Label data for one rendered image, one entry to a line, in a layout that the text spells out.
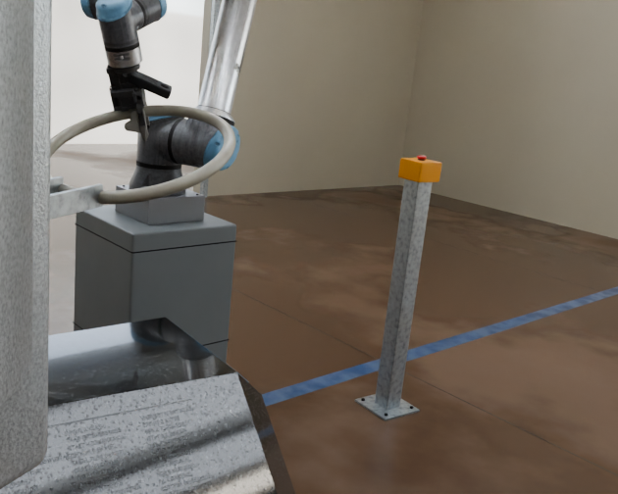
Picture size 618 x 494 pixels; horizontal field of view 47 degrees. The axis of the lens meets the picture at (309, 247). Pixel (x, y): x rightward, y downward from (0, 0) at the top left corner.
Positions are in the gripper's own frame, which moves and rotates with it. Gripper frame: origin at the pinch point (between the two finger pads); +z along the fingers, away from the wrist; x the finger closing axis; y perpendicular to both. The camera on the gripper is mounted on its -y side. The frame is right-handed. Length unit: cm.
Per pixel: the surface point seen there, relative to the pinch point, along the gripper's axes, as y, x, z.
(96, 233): 26, -17, 42
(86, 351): 9, 75, 12
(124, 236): 14.2, -4.1, 36.0
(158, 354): -5, 76, 15
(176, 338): -7, 68, 18
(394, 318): -80, -36, 111
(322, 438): -43, 1, 135
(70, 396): 8, 94, 6
